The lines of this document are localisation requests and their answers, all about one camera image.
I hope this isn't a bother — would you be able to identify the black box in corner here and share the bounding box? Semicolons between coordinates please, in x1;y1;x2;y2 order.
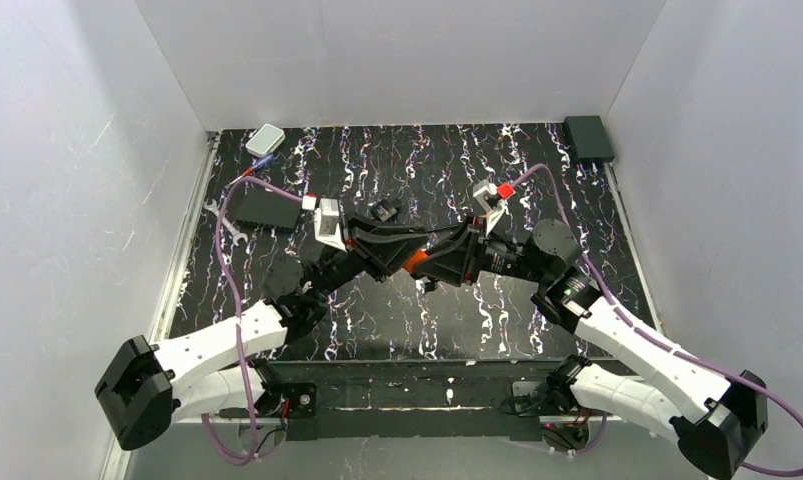
563;115;616;164

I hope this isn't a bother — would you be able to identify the aluminium frame rail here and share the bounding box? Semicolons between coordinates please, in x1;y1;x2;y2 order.
99;132;221;480

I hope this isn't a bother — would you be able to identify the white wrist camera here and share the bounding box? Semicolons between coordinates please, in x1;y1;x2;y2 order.
301;194;346;251
472;180;515;236

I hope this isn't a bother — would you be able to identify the black flat box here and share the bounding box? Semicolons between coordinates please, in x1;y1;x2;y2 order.
229;188;301;232

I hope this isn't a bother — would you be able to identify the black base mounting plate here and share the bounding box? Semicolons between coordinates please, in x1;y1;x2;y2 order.
257;360;601;448

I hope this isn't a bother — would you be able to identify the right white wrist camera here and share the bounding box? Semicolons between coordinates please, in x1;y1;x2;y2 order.
472;180;515;236

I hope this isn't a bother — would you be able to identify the silver open-end wrench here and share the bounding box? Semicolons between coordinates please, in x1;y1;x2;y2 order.
203;200;248;246

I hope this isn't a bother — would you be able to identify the orange padlock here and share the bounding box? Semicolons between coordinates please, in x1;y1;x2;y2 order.
403;249;428;275

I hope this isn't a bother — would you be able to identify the purple cable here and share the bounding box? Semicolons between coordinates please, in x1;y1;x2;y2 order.
200;176;310;468
510;162;803;480

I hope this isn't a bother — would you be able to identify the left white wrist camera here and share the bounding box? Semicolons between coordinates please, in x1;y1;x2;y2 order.
301;194;346;251

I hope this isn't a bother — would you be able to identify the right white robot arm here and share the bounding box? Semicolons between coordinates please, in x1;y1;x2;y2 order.
405;219;768;479

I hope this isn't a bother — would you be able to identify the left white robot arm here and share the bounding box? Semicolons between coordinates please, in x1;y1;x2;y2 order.
94;215;428;451

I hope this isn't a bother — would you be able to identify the orange handle screwdriver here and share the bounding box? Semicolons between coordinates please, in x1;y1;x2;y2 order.
425;224;464;234

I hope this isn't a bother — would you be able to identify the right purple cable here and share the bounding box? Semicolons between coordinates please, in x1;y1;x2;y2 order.
510;162;803;480

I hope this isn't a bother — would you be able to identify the white rectangular box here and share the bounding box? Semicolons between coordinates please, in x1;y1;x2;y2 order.
245;123;285;157

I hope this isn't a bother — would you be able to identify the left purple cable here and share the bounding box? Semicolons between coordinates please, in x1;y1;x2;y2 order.
200;176;310;468

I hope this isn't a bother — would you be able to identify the blue red small screwdriver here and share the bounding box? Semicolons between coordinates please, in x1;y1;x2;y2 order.
230;153;275;185

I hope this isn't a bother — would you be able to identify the black padlock with keys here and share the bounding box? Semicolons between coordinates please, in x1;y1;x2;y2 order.
369;198;402;222

